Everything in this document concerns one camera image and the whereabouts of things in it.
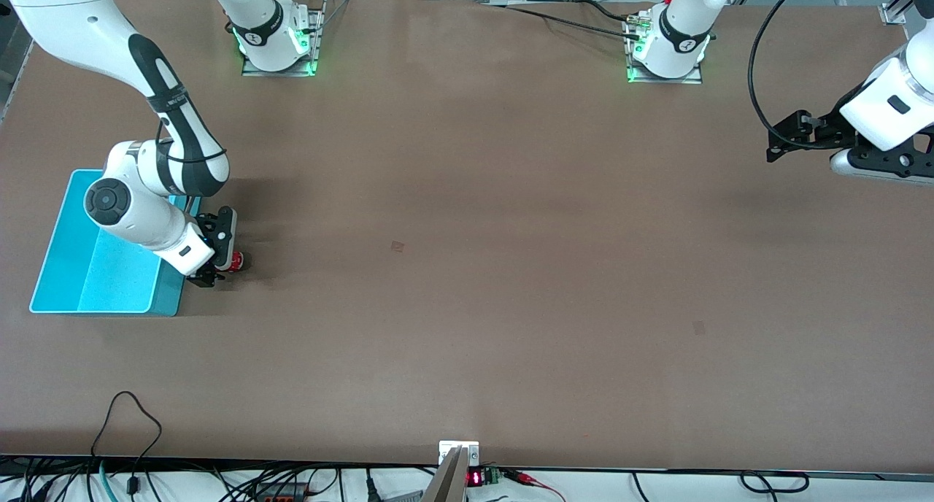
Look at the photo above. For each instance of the aluminium camera post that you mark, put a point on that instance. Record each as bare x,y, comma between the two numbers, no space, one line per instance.
449,484

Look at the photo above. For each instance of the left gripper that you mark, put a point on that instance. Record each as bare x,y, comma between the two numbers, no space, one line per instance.
831,128

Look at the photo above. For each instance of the aluminium corner bracket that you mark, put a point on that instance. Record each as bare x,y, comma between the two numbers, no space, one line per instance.
894,13

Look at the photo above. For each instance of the grey side panel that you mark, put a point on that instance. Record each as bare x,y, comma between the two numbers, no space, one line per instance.
11,71

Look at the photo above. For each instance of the black orange connector box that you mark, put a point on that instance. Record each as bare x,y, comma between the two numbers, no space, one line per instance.
281,493

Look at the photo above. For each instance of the red beetle toy car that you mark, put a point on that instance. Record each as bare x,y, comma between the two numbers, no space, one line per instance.
239,261

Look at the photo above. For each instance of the red LED display module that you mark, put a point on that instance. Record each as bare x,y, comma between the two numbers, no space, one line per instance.
474,478

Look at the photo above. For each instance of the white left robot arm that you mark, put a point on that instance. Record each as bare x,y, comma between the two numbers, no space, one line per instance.
682,35

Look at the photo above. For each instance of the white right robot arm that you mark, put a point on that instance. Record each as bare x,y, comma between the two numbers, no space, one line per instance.
73,20

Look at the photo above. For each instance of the blue plastic box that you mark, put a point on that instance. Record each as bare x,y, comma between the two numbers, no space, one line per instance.
109,283

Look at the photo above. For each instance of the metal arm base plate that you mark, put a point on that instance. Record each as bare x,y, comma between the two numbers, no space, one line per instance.
263,72
657,80

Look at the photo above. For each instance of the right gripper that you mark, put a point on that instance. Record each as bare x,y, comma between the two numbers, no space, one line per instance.
206,275

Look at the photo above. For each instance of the white edge bracket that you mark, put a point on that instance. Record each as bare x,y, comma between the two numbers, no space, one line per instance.
446,451

